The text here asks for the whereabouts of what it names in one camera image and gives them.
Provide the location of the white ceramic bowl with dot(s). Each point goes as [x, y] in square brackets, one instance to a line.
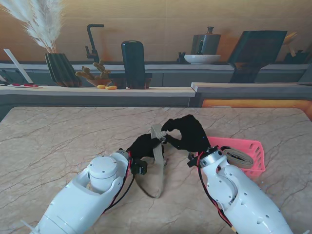
[202, 59]

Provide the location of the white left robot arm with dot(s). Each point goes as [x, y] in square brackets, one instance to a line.
[83, 200]

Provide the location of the grey pot with lid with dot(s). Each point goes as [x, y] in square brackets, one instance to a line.
[206, 42]

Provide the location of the dark utensil holder with spoons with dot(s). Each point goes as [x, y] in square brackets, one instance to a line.
[296, 57]

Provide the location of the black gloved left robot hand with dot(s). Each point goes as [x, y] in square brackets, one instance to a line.
[142, 147]

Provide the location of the dark range hood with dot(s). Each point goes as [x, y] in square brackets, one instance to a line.
[256, 51]

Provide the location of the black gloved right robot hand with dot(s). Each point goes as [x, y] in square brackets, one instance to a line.
[192, 136]

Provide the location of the dark ribbed vase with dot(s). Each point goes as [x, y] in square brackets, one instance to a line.
[62, 70]

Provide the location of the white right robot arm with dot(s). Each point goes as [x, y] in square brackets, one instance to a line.
[243, 195]

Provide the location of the black kitchen faucet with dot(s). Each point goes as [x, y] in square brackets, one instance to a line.
[92, 44]

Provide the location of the orange fruits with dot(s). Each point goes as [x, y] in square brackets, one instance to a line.
[109, 87]

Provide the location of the beige woven belt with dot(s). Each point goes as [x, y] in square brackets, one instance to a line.
[158, 165]
[237, 157]

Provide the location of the white leaning board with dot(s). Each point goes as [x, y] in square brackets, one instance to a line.
[17, 64]

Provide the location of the light wood counter top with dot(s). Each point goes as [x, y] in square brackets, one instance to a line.
[73, 91]

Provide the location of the white pampas grass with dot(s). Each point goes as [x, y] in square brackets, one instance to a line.
[41, 24]

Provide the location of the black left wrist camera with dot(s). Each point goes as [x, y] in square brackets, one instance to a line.
[139, 167]

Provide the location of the tall dark cylindrical canister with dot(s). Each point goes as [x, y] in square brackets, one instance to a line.
[133, 63]

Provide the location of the grey stone counter top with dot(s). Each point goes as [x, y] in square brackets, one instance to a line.
[243, 87]

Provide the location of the plate with red food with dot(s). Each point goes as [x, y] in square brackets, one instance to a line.
[26, 85]

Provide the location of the small black stand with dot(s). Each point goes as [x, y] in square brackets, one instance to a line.
[181, 58]

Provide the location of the pink plastic mesh basket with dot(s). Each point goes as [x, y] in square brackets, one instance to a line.
[256, 151]

